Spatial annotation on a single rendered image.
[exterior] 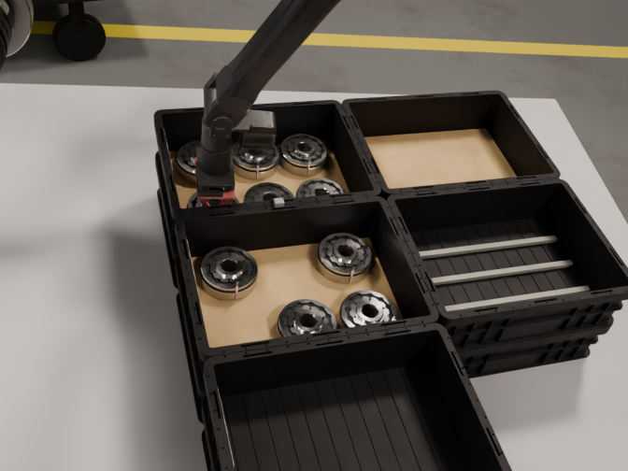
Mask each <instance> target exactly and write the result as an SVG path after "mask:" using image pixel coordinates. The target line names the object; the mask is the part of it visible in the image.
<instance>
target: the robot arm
mask: <svg viewBox="0 0 628 471"><path fill-rule="evenodd" d="M340 1H341V0H281V1H280V2H279V3H278V5H277V6H276V7H275V8H274V10H273V11H272V12H271V13H270V15H269V16H268V17H267V18H266V20H265V21H264V22H263V24H262V25H261V26H260V27H259V29H258V30H257V31H256V32H255V34H254V35H253V36H252V37H251V39H250V40H249V41H248V43H247V44H246V45H245V46H244V48H243V49H242V50H241V51H240V52H239V53H238V54H237V56H236V57H235V58H234V59H233V60H232V61H231V62H230V63H229V64H226V65H225V66H224V67H223V68H222V69H221V71H220V72H219V73H218V72H214V74H213V75H212V76H211V78H210V79H209V80H208V81H207V83H206V84H205V86H204V115H205V116H204V117H203V119H202V133H201V148H197V149H196V158H195V159H194V163H195V167H196V171H195V172H196V185H197V198H198V200H199V201H200V202H201V204H202V205H203V206H204V207H208V206H210V204H209V202H208V200H207V199H222V200H221V202H220V205H228V204H230V203H231V202H232V201H233V200H234V199H235V185H236V183H235V172H234V165H233V157H232V155H233V145H234V136H235V132H236V140H237V143H240V148H241V149H252V150H273V149H274V147H275V142H276V132H277V128H276V118H275V113H274V112H272V111H262V110H252V109H249V108H250V107H251V106H252V105H253V104H254V102H255V101H256V99H257V98H258V95H259V93H260V92H261V90H262V89H263V88H264V86H265V85H266V84H267V82H268V81H269V80H270V79H271V78H272V77H273V76H274V75H275V74H276V73H277V72H278V71H279V70H280V68H281V67H282V66H283V65H284V64H285V63H286V62H287V61H288V60H289V58H290V57H291V56H292V55H293V54H294V53H295V52H296V50H297V49H298V48H299V47H300V46H301V45H302V44H303V43H304V41H305V40H306V39H307V38H308V37H309V36H310V35H311V33H312V32H313V31H314V30H315V29H316V28H317V27H318V26H319V25H320V23H321V22H322V21H323V20H324V19H325V18H326V17H327V15H328V14H329V13H330V12H331V11H332V10H333V9H334V8H335V7H336V5H337V4H338V3H339V2H340ZM223 188H224V189H223Z"/></svg>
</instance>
